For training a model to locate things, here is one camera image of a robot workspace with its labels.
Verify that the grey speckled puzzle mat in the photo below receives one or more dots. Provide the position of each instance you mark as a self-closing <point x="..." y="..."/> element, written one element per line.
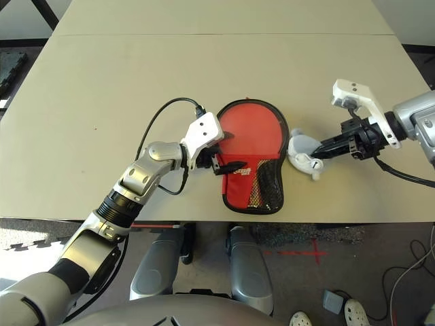
<point x="27" y="234"/>

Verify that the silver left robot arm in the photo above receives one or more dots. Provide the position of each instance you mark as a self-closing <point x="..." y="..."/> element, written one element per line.
<point x="136" y="176"/>

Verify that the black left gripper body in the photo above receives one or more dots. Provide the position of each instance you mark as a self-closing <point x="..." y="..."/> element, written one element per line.
<point x="208" y="159"/>

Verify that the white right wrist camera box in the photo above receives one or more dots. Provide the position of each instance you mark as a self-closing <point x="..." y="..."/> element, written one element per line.
<point x="370" y="102"/>

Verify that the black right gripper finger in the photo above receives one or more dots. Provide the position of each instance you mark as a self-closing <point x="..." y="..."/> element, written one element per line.
<point x="336" y="153"/>
<point x="340" y="142"/>

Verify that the grey right robot leg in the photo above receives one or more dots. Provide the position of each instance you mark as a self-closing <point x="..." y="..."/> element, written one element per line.
<point x="248" y="268"/>

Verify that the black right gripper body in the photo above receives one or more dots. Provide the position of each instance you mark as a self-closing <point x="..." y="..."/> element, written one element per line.
<point x="363" y="139"/>

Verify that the black foam floor mat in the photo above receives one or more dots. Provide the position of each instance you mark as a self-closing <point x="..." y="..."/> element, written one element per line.
<point x="12" y="71"/>

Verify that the black metal table frame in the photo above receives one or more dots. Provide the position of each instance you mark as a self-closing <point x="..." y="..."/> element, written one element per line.
<point x="47" y="17"/>

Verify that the grey left robot leg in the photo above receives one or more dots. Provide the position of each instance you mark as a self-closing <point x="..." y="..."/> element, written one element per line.
<point x="156" y="265"/>

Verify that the grey foot pedal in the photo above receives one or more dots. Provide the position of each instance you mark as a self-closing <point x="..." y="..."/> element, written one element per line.
<point x="333" y="299"/>

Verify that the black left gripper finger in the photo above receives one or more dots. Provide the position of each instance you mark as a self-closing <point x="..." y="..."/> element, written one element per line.
<point x="227" y="136"/>
<point x="231" y="168"/>

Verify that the grey robot leg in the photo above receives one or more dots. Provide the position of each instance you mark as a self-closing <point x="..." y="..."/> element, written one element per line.
<point x="248" y="268"/>
<point x="156" y="265"/>

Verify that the grey robot torso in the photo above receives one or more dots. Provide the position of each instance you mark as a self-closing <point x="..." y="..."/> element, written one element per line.
<point x="170" y="312"/>

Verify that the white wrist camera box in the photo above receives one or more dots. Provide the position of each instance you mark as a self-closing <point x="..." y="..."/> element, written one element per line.
<point x="370" y="102"/>
<point x="204" y="132"/>

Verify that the red ping-pong paddle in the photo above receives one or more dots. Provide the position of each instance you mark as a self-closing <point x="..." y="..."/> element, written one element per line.
<point x="255" y="129"/>

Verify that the red black paddle case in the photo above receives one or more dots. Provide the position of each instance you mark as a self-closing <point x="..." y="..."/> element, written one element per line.
<point x="238" y="193"/>

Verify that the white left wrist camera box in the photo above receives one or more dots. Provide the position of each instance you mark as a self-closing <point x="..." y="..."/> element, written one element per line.
<point x="204" y="132"/>

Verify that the white perforated shoe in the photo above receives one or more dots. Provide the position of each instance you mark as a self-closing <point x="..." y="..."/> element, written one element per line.
<point x="356" y="314"/>
<point x="300" y="320"/>

